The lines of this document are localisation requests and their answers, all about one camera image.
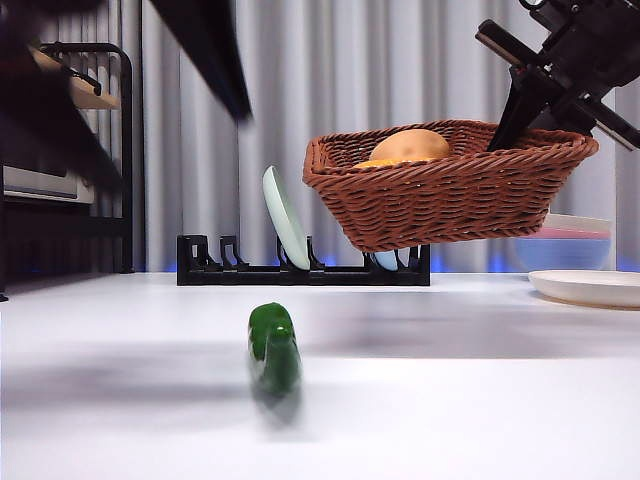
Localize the brown potato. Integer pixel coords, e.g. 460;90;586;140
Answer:
368;128;452;163

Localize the brown wicker basket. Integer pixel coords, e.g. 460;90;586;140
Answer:
303;119;600;254

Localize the green cucumber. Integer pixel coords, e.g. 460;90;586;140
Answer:
246;301;304;401

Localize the wooden board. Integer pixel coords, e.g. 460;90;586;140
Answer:
29;47;122;110

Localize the silver toaster oven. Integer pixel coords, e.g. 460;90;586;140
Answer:
2;163;96;205

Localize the cream bowl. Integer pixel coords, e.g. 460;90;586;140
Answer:
542;212;614;234

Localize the pink bowl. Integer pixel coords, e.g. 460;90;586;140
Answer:
539;227;613;241

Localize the blue bowl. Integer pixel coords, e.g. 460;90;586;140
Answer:
514;237;613;274

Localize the grey pleated curtain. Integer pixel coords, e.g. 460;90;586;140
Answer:
29;0;640;274

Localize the cream plate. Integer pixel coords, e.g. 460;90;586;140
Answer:
528;269;640;310

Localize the pale green plate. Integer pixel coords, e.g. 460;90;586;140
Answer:
262;165;312;272

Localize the black dish rack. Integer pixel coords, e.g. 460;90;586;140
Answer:
176;233;432;287

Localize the black metal handle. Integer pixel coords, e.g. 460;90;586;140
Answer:
59;67;103;97

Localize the black metal shelf frame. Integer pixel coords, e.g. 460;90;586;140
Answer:
39;42;136;274

